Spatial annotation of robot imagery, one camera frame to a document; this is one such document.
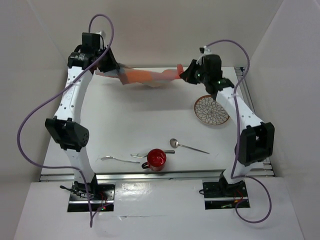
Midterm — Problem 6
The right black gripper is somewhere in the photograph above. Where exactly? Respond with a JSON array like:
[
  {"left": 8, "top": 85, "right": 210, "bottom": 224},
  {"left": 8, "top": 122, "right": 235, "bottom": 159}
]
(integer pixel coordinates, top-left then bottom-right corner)
[{"left": 180, "top": 59, "right": 210, "bottom": 85}]

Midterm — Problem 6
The floral patterned plate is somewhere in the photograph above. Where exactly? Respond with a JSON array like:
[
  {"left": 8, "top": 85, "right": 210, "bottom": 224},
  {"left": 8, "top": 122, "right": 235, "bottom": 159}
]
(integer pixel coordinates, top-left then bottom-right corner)
[{"left": 193, "top": 95, "right": 230, "bottom": 126}]

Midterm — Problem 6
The checkered orange grey cloth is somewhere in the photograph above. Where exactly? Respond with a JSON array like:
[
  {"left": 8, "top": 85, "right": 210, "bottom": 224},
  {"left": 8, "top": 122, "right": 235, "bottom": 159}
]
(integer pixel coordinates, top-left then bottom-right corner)
[{"left": 95, "top": 64, "right": 184, "bottom": 88}]

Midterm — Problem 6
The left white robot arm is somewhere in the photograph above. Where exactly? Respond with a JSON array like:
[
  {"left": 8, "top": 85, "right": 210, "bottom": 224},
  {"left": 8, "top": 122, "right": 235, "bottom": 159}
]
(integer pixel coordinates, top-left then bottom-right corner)
[{"left": 45, "top": 31, "right": 120, "bottom": 200}]

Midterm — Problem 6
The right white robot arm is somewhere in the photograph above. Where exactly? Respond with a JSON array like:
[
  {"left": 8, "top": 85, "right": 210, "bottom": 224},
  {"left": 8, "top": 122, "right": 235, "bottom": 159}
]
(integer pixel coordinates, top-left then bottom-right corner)
[{"left": 180, "top": 54, "right": 275, "bottom": 196}]

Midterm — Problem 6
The silver spoon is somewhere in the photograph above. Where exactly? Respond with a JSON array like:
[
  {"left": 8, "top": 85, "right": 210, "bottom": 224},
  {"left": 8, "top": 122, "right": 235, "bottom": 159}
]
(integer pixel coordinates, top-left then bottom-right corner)
[{"left": 169, "top": 138, "right": 210, "bottom": 155}]

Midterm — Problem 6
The silver knife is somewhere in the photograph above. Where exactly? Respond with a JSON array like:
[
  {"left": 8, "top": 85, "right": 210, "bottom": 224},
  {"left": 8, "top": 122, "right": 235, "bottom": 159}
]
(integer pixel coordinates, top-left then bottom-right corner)
[{"left": 130, "top": 150, "right": 176, "bottom": 158}]

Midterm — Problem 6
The red enamel mug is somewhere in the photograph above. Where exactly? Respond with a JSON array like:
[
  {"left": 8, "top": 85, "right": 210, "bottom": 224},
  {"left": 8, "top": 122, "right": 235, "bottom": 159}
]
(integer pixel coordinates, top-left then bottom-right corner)
[{"left": 141, "top": 148, "right": 167, "bottom": 172}]

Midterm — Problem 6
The silver fork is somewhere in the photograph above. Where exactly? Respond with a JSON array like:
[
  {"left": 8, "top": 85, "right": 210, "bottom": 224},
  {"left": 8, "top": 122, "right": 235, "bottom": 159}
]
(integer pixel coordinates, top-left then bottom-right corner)
[{"left": 100, "top": 155, "right": 140, "bottom": 164}]

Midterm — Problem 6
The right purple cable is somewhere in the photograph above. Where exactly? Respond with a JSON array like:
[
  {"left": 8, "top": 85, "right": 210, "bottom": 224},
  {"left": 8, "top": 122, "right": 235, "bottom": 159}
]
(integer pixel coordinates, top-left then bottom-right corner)
[{"left": 199, "top": 38, "right": 273, "bottom": 223}]

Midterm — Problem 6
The purple cable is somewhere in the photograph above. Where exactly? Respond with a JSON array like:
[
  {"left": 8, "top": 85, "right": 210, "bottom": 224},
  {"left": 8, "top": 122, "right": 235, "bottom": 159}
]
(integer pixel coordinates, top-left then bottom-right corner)
[
  {"left": 199, "top": 38, "right": 273, "bottom": 223},
  {"left": 16, "top": 13, "right": 116, "bottom": 228}
]

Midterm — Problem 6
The aluminium frame rail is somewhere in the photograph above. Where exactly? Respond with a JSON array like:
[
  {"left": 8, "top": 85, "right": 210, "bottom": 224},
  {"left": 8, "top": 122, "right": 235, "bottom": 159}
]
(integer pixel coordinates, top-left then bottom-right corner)
[{"left": 41, "top": 67, "right": 267, "bottom": 182}]

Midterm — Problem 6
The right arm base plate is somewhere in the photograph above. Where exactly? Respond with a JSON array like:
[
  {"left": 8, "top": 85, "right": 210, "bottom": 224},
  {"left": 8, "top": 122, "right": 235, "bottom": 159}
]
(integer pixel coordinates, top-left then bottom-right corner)
[{"left": 198, "top": 181, "right": 251, "bottom": 210}]

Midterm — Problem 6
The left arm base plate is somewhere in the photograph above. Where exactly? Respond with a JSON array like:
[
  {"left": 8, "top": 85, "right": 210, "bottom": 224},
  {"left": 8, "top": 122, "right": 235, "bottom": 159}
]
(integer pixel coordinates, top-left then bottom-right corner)
[{"left": 59, "top": 184, "right": 116, "bottom": 213}]

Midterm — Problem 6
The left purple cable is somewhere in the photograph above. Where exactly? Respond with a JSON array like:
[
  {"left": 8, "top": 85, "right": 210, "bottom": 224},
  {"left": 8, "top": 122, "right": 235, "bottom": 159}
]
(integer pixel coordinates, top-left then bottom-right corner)
[{"left": 16, "top": 13, "right": 116, "bottom": 228}]

